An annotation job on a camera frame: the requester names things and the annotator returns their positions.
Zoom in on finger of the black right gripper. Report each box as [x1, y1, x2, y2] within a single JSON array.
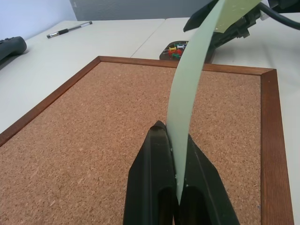
[[210, 30, 237, 49], [182, 0, 222, 33]]

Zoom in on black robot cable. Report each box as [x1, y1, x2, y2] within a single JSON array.
[[257, 2, 300, 30]]

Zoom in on dark grey remote control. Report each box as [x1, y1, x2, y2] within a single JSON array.
[[0, 36, 28, 62]]

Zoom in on clear black ballpoint pen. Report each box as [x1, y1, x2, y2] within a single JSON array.
[[46, 21, 93, 39]]

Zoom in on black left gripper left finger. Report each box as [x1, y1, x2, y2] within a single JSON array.
[[123, 120, 179, 225]]

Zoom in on cork board with wooden frame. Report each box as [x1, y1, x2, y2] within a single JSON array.
[[0, 55, 295, 225]]

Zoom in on dark brown pin tray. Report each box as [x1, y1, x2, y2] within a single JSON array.
[[158, 40, 217, 64]]

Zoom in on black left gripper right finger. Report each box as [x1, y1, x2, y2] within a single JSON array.
[[174, 134, 241, 225]]

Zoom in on pale green paper note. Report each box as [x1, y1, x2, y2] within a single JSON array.
[[165, 0, 262, 207]]

